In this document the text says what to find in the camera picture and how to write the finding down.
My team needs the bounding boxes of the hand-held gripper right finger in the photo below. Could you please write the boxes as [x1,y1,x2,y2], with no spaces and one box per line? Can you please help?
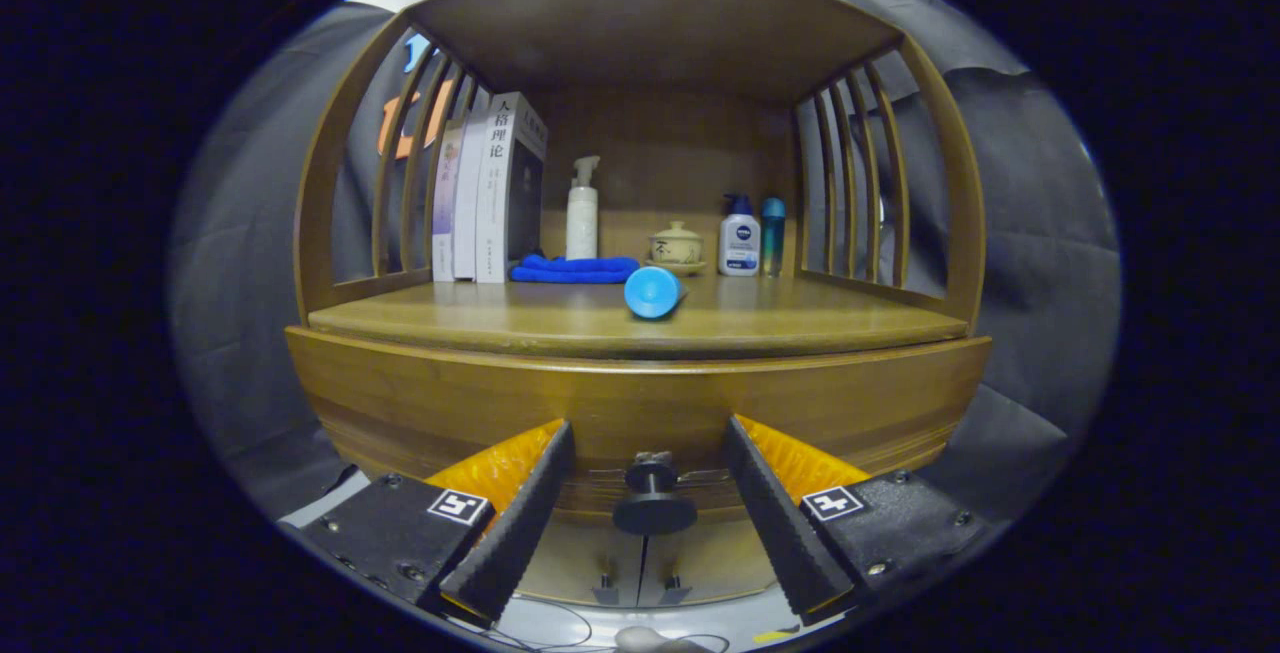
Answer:
[725,414,1001,624]

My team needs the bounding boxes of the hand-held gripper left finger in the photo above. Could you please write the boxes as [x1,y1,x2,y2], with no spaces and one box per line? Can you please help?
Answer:
[295,419,576,626]

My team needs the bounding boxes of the black drawer knob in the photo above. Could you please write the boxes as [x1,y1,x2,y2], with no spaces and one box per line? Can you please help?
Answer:
[613,451,699,536]

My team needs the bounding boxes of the blue cosmetic tube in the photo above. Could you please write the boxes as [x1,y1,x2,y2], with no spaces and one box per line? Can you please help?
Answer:
[624,266,687,320]

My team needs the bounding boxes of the wooden cabinet door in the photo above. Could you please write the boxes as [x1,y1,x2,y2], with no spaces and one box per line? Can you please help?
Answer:
[515,511,643,608]
[638,511,783,606]

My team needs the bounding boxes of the wooden countertop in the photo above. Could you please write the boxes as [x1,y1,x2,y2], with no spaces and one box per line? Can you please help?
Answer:
[308,273,969,359]

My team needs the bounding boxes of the wooden cabinet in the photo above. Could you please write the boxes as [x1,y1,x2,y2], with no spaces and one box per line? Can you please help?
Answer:
[285,0,993,609]

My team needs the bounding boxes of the blue folded cloth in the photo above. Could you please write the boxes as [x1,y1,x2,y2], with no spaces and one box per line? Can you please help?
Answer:
[510,254,641,284]

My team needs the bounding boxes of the white bottle with blue cap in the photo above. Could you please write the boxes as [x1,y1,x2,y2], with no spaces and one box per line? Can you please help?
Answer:
[719,194,761,277]

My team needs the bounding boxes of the slim teal bottle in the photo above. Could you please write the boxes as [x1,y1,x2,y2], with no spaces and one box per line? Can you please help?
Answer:
[762,197,787,277]

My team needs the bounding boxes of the lidded tea cup with saucer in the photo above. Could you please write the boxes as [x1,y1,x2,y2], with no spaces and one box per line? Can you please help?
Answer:
[645,221,707,276]

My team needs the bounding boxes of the white pump bottle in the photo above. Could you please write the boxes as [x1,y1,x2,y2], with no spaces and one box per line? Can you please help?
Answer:
[566,155,601,261]

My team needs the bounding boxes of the purple white book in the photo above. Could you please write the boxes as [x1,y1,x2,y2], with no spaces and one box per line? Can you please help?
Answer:
[432,123,466,282]

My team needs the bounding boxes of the grey portrait cover book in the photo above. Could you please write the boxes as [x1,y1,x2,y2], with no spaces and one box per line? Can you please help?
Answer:
[475,91,549,284]

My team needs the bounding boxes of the black floor cables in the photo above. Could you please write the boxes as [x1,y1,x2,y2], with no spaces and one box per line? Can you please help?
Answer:
[450,598,731,652]

